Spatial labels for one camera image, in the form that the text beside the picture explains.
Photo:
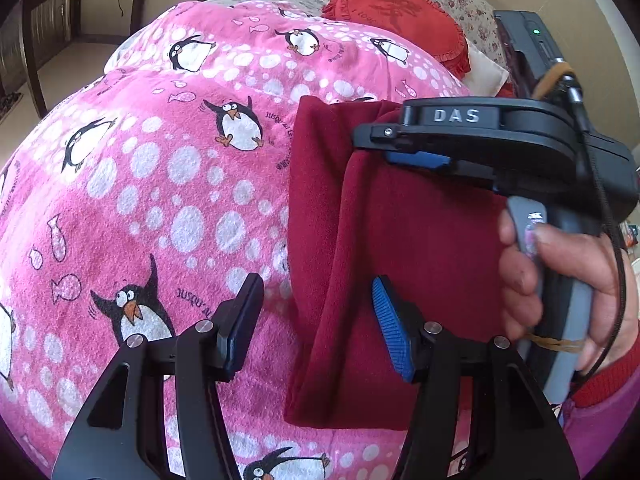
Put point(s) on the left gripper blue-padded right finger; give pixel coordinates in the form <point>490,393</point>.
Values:
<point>514,433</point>

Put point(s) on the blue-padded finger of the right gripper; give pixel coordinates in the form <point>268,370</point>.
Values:
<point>440,164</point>

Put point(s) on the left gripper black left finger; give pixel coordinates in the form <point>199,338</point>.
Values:
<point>119,433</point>

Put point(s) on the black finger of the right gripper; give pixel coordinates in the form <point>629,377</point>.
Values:
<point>440,140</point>

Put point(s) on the dark red fleece sweater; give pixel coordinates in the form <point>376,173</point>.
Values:
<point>352,217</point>

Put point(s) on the person's right hand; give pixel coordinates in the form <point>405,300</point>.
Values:
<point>589,259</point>

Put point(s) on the white square pillow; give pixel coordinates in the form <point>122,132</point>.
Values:
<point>485,77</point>

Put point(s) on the large red heart cushion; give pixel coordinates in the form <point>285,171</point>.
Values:
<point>422,22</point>

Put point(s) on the pink penguin print blanket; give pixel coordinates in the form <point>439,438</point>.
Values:
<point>145,198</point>

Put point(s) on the dark wooden side table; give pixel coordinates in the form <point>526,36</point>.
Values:
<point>72,32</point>

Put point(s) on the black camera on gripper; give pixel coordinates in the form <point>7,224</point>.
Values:
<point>538,68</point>

